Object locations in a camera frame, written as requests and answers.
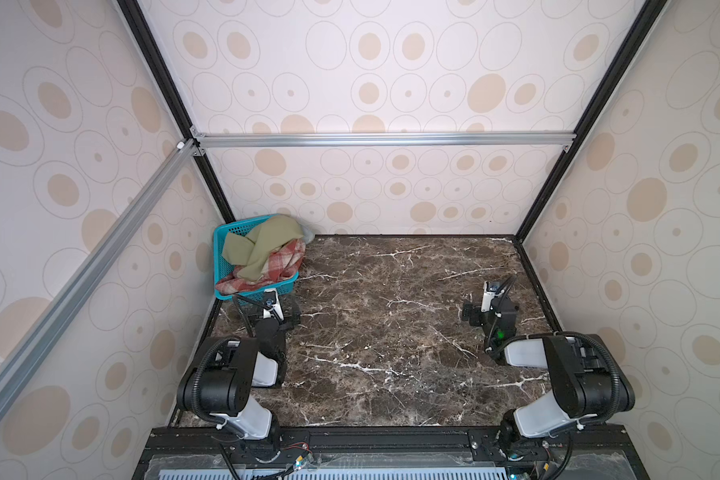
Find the olive green skirt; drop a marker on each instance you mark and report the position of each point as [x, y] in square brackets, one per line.
[249, 243]

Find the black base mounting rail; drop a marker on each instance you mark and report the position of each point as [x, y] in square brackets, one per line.
[483, 452]

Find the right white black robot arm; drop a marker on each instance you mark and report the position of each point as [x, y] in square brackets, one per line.
[588, 387]

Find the horizontal aluminium back rail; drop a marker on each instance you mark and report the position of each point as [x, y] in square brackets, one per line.
[400, 139]

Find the red plaid skirt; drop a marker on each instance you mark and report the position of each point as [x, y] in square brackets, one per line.
[281, 265]

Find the teal plastic basket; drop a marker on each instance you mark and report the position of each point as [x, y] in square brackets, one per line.
[222, 269]

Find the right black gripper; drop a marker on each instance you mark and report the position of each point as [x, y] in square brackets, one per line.
[492, 312]

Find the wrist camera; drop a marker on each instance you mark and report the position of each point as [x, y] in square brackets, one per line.
[272, 306]
[491, 290]

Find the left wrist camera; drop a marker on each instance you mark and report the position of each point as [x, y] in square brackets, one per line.
[272, 306]

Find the diagonal aluminium left rail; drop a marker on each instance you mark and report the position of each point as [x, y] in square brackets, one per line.
[29, 354]

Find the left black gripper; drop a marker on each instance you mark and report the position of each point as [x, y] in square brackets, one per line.
[277, 321]

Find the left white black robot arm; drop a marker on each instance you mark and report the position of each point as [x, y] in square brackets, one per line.
[217, 386]

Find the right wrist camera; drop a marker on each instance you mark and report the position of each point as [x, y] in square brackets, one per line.
[491, 290]

